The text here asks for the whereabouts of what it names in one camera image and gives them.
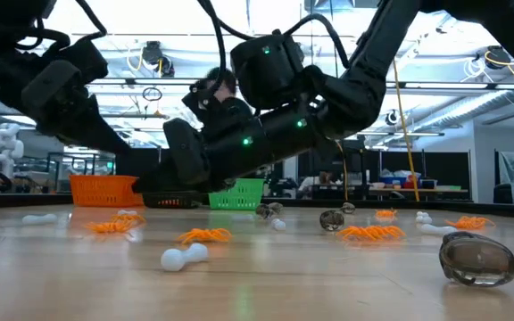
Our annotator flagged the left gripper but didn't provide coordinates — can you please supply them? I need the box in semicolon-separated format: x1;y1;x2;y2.
21;60;133;155

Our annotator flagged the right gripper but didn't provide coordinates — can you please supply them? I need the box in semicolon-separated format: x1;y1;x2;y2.
131;118;211;194

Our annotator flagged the black plastic basket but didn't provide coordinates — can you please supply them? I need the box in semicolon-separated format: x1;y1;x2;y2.
142;190;207;210

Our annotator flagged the orange plastic basket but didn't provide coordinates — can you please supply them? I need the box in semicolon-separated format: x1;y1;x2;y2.
68;174;145;208

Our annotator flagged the green plastic basket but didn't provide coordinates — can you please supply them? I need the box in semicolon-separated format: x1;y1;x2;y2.
207;177;268;211

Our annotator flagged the person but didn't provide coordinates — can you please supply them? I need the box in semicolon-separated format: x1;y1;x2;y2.
297;171;335;200
203;66;240;104

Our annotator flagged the wooden background table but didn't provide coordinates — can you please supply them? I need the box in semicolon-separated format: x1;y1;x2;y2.
368;186;469;202

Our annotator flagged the ceiling light bar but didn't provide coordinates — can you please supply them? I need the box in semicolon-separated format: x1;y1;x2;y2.
384;81;514;90

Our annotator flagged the glass enclosure rack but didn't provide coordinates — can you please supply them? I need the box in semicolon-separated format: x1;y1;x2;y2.
46;151;116;193

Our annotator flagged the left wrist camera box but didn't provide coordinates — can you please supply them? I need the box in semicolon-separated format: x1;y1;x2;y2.
55;38;110;85

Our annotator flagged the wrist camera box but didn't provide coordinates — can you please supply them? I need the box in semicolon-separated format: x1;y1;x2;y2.
55;38;110;85
180;78;240;135

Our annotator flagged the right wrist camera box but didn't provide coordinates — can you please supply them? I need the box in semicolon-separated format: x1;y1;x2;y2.
180;78;240;135

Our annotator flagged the black aluminium table frame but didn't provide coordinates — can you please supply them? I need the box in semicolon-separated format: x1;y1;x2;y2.
0;191;514;220

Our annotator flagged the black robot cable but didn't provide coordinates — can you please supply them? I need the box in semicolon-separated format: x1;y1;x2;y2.
13;0;109;50
196;0;352;72

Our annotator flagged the yellow hanging cable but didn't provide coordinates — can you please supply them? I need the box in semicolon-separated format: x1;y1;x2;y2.
333;140;350;202
393;60;421;202

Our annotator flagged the black partition wall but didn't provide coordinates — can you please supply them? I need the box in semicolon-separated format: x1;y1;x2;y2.
296;149;472;200

